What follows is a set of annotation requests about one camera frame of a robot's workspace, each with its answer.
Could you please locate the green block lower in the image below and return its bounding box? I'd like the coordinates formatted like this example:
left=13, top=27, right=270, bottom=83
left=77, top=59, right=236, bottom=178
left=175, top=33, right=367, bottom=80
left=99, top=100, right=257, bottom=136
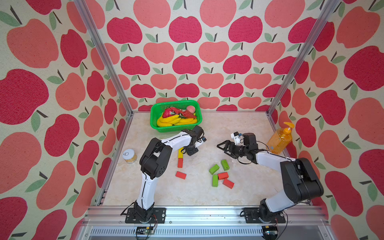
left=212, top=175, right=219, bottom=188

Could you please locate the green block left upper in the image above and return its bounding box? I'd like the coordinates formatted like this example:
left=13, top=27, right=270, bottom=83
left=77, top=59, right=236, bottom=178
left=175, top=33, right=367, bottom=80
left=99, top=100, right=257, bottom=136
left=209, top=164, right=220, bottom=175

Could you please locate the small tin can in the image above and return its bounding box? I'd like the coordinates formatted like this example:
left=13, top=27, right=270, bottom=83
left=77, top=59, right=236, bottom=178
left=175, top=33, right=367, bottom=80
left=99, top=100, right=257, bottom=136
left=122, top=149, right=137, bottom=164

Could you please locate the red block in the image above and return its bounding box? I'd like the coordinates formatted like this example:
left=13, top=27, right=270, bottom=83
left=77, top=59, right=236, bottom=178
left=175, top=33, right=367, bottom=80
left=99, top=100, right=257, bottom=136
left=223, top=179, right=235, bottom=189
left=176, top=171, right=187, bottom=180
left=218, top=172, right=229, bottom=181
left=178, top=158, right=184, bottom=169

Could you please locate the green plastic basket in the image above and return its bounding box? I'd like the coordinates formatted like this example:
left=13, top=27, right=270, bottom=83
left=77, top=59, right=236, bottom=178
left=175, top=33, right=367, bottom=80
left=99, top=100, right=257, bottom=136
left=150, top=100, right=203, bottom=133

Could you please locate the green block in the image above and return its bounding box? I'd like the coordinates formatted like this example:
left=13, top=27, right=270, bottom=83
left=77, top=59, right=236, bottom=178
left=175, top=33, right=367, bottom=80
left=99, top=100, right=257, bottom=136
left=221, top=160, right=230, bottom=171
left=209, top=164, right=220, bottom=175
left=212, top=175, right=219, bottom=188

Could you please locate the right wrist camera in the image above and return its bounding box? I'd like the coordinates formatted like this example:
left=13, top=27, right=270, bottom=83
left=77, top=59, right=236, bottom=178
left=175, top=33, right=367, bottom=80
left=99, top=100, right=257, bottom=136
left=231, top=132, right=258, bottom=146

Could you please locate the pink peach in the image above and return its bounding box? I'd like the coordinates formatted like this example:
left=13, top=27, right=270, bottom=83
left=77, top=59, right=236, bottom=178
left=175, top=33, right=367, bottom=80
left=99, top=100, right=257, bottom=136
left=186, top=106, right=196, bottom=114

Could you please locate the right aluminium post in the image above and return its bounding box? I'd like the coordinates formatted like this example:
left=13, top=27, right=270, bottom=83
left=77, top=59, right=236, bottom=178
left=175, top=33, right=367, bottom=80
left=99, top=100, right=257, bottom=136
left=267, top=0, right=339, bottom=118

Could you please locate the aluminium post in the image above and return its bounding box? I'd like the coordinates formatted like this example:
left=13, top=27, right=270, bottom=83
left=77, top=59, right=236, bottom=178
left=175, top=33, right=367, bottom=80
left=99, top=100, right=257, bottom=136
left=267, top=0, right=339, bottom=118
left=73, top=0, right=134, bottom=116

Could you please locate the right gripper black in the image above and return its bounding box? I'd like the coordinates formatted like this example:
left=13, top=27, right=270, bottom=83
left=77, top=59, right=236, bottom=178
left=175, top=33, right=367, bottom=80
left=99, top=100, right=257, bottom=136
left=217, top=140, right=248, bottom=159

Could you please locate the orange soap dispenser bottle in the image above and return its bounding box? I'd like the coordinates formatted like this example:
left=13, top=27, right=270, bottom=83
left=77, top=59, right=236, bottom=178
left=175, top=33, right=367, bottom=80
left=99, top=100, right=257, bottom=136
left=267, top=122, right=295, bottom=155

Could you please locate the green block right upper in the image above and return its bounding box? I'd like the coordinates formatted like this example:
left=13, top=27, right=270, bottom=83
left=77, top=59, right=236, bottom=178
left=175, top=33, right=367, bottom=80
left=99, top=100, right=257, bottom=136
left=221, top=160, right=230, bottom=171

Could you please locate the left aluminium post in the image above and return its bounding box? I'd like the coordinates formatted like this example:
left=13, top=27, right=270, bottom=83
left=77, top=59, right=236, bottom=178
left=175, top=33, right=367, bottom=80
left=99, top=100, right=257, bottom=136
left=73, top=0, right=134, bottom=116

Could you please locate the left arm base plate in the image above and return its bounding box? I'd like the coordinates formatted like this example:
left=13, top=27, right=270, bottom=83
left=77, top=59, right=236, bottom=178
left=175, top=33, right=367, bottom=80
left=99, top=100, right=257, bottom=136
left=125, top=208, right=167, bottom=225

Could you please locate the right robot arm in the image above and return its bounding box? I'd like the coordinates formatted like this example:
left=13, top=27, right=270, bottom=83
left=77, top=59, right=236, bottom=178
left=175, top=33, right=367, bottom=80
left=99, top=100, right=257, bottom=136
left=217, top=132, right=324, bottom=223

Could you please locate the red snack bag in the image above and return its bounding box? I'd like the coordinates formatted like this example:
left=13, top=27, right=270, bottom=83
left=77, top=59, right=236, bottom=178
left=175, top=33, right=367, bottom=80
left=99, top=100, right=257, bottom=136
left=162, top=107, right=197, bottom=119

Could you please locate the aluminium front rail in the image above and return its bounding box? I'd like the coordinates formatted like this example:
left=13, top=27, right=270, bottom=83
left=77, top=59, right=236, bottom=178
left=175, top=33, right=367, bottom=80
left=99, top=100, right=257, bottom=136
left=74, top=206, right=337, bottom=240

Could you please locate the yellow banana bunch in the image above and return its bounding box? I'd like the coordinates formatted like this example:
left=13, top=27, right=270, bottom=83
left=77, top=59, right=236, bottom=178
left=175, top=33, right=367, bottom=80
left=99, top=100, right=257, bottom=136
left=157, top=115, right=198, bottom=128

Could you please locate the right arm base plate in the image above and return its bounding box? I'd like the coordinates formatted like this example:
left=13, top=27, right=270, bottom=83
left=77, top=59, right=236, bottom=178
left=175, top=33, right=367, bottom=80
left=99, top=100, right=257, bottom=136
left=240, top=208, right=287, bottom=224

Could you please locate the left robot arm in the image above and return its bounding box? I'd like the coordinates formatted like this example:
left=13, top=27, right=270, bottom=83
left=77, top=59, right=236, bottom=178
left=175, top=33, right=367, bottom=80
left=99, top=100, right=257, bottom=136
left=134, top=126, right=206, bottom=222

